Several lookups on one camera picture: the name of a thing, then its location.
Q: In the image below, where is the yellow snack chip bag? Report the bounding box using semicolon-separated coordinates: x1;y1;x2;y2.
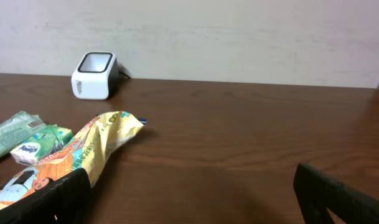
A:
0;111;146;210

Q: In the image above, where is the light green wipes packet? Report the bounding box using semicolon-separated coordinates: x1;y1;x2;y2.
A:
0;111;47;157

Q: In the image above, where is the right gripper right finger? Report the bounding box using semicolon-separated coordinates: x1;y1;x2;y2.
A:
293;163;379;223

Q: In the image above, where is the teal tissue pack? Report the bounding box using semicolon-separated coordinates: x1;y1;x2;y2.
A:
10;124;73;166

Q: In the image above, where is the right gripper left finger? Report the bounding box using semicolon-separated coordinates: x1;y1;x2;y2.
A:
0;168;91;224

